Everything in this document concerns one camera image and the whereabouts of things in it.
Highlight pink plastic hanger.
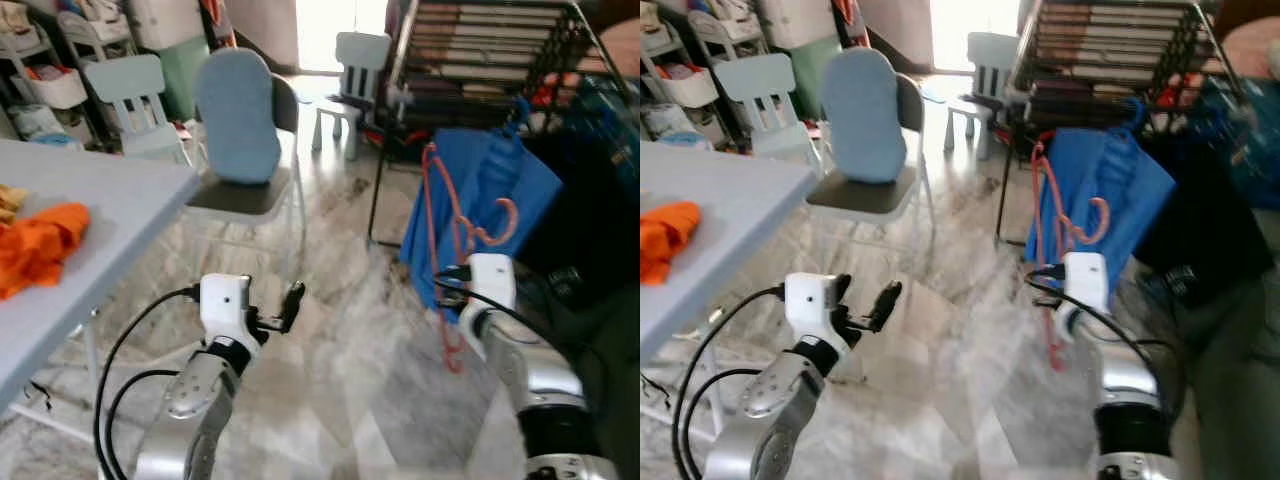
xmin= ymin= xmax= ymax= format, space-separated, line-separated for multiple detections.
xmin=1030 ymin=143 xmax=1113 ymax=371
xmin=420 ymin=143 xmax=521 ymax=373

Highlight orange shirt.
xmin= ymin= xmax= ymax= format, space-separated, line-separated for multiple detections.
xmin=640 ymin=200 xmax=701 ymax=286
xmin=0 ymin=203 xmax=91 ymax=301

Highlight grey folding chair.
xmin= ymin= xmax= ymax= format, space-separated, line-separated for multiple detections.
xmin=805 ymin=47 xmax=936 ymax=261
xmin=185 ymin=48 xmax=309 ymax=261

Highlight black metal drying rack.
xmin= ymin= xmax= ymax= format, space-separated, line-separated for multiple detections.
xmin=995 ymin=0 xmax=1280 ymax=246
xmin=365 ymin=0 xmax=641 ymax=251

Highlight blue denim shirt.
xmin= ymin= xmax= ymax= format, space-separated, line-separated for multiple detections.
xmin=400 ymin=127 xmax=564 ymax=323
xmin=1025 ymin=127 xmax=1178 ymax=301

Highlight grey folding table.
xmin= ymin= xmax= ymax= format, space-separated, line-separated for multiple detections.
xmin=0 ymin=138 xmax=201 ymax=446
xmin=640 ymin=140 xmax=819 ymax=441

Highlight black printed shirt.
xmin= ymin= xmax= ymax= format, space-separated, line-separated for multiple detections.
xmin=1135 ymin=135 xmax=1251 ymax=306
xmin=520 ymin=130 xmax=641 ymax=311

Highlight blue chair cushion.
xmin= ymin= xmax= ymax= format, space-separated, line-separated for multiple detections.
xmin=820 ymin=47 xmax=909 ymax=185
xmin=193 ymin=48 xmax=283 ymax=186

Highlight green plastic bin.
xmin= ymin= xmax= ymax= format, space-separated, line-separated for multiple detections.
xmin=160 ymin=35 xmax=213 ymax=123
xmin=795 ymin=35 xmax=843 ymax=121

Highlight pale green kids chair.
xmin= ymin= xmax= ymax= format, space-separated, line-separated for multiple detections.
xmin=715 ymin=53 xmax=823 ymax=166
xmin=83 ymin=55 xmax=193 ymax=166

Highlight white kids chair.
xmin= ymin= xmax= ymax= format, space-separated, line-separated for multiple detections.
xmin=310 ymin=32 xmax=393 ymax=161
xmin=945 ymin=32 xmax=1021 ymax=161

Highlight blue suitcase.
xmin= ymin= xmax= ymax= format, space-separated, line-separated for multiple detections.
xmin=570 ymin=70 xmax=641 ymax=151
xmin=1195 ymin=75 xmax=1280 ymax=211

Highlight white rack with basket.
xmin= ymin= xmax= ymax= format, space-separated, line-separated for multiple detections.
xmin=640 ymin=20 xmax=723 ymax=141
xmin=0 ymin=20 xmax=91 ymax=141

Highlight white storage box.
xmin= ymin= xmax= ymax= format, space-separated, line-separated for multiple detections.
xmin=125 ymin=0 xmax=206 ymax=51
xmin=757 ymin=0 xmax=839 ymax=51

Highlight white storage rack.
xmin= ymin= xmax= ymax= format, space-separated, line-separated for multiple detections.
xmin=55 ymin=0 xmax=136 ymax=63
xmin=690 ymin=0 xmax=766 ymax=61

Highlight pink blanket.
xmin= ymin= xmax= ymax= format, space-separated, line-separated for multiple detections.
xmin=600 ymin=15 xmax=641 ymax=76
xmin=1220 ymin=15 xmax=1280 ymax=81

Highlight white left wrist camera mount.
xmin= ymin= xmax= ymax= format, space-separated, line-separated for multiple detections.
xmin=783 ymin=272 xmax=839 ymax=346
xmin=198 ymin=273 xmax=253 ymax=346

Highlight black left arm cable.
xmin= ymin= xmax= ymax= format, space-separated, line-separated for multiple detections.
xmin=672 ymin=285 xmax=788 ymax=480
xmin=103 ymin=368 xmax=183 ymax=480
xmin=682 ymin=368 xmax=766 ymax=480
xmin=93 ymin=285 xmax=203 ymax=480

